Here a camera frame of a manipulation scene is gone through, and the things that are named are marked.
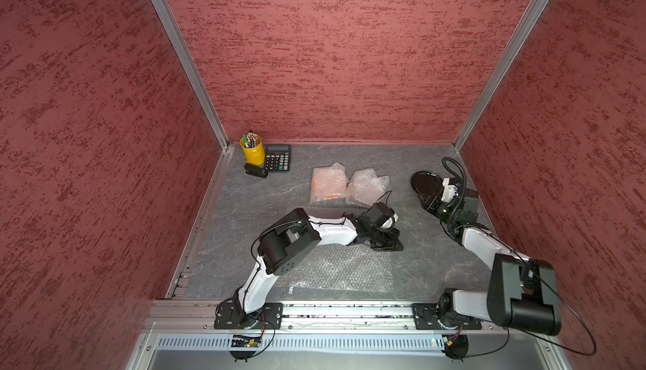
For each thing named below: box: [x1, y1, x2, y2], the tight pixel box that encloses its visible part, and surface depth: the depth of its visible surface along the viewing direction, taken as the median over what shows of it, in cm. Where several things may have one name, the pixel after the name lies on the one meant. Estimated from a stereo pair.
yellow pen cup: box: [238, 130, 265, 166], surface depth 109 cm
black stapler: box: [243, 163, 270, 179], surface depth 110 cm
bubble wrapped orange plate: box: [309, 162, 349, 205], surface depth 105 cm
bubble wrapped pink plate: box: [345, 168, 391, 207], surface depth 105 cm
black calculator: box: [264, 143, 292, 173], surface depth 115 cm
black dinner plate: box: [410, 170, 444, 195], surface depth 108 cm
